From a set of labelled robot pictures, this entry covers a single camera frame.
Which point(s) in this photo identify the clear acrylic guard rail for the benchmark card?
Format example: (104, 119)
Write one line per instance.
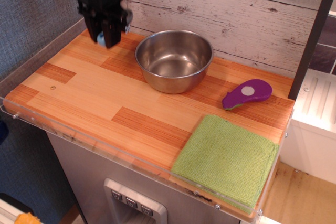
(149, 133)

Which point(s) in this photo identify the green cloth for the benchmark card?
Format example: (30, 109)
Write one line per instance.
(230, 161)

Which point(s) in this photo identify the purple toy eggplant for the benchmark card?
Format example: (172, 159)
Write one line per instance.
(254, 90)

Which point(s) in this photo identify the stainless steel pot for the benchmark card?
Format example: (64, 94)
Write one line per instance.
(174, 61)

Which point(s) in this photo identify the blue grey toy scooper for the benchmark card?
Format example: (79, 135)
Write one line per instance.
(101, 40)

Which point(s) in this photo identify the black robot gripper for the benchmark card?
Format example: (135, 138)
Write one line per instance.
(106, 13)

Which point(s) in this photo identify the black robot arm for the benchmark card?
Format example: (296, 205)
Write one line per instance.
(106, 20)

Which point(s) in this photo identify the silver dispenser panel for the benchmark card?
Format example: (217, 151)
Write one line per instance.
(129, 206)

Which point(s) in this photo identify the white toy sink unit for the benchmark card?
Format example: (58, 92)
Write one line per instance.
(310, 145)

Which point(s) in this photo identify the dark right post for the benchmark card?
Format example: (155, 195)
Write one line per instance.
(314, 36)

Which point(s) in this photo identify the silver toy fridge cabinet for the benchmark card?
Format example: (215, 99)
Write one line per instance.
(87, 170)

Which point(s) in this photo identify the orange black object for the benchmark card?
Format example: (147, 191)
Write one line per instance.
(26, 218)

